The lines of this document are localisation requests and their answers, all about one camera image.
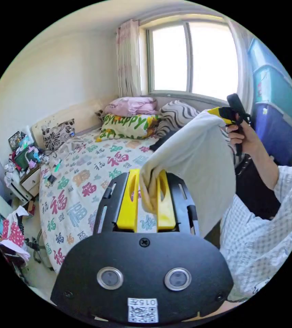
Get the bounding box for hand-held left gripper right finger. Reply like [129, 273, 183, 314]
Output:
[157, 170, 175, 230]

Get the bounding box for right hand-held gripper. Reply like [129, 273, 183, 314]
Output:
[207, 107, 251, 134]

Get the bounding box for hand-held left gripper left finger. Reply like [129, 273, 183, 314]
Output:
[117, 168, 141, 229]

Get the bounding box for white t-shirt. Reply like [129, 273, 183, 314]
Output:
[138, 109, 236, 237]

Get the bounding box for person's right forearm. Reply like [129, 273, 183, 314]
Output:
[243, 143, 282, 191]

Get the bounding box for person's right hand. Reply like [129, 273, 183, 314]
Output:
[225, 125, 260, 155]

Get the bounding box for wavy striped pillow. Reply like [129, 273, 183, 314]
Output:
[156, 100, 236, 164]

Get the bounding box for bed with printed quilt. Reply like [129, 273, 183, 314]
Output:
[30, 98, 223, 273]

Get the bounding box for pale curtain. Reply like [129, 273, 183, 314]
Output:
[227, 20, 254, 113]

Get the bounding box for teal plastic storage box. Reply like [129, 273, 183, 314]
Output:
[253, 65, 292, 114]

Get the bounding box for purple plastic storage box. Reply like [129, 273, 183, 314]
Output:
[253, 102, 292, 166]

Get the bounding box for black garment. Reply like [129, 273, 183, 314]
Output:
[150, 130, 178, 152]

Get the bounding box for blue plastic storage box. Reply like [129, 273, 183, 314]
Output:
[248, 38, 273, 73]

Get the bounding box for window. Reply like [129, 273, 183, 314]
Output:
[145, 20, 241, 101]

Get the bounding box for pillow with green letter print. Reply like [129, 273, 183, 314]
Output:
[95, 114, 162, 143]

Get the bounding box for folded pink quilt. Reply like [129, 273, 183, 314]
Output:
[103, 96, 159, 117]

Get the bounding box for floral black and white cushion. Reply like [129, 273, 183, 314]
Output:
[41, 118, 76, 152]

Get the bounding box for person's body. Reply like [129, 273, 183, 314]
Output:
[219, 158, 292, 303]

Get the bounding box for pink patterned curtain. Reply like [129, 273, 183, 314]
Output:
[116, 19, 142, 98]

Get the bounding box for cluttered nightstand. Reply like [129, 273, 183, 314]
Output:
[4, 131, 47, 199]

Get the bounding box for chair heaped with clothes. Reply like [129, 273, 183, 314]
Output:
[0, 205, 38, 273]

